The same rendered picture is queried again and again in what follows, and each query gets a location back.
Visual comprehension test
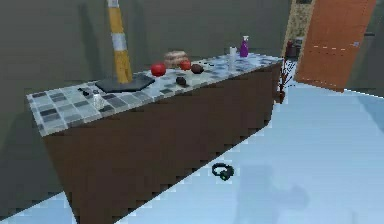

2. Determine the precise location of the clear glass shaker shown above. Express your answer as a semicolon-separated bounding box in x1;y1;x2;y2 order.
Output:
92;89;105;111

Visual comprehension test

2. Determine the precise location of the orange room door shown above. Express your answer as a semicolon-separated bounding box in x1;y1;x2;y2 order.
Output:
294;0;377;93

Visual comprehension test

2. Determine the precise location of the yellow and white striped post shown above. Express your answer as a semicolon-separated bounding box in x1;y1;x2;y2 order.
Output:
94;0;156;94

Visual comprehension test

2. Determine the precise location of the red twig house plant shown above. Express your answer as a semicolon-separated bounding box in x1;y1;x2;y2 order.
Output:
275;59;294;104

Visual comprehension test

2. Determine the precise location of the tan bread loaf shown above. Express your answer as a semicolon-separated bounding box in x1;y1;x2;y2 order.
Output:
163;50;190;70

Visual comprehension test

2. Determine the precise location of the purple spray bottle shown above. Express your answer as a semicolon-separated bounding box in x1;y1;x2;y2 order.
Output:
239;35;250;58

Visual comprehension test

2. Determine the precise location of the dark red bin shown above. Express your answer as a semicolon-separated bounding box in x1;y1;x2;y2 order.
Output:
285;39;298;59

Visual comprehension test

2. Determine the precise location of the brown counter with tiled top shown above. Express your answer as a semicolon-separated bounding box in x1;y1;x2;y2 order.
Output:
25;53;284;224

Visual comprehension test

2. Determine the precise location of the black ring-shaped object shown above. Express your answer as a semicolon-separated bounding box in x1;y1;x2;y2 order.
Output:
211;162;235;182

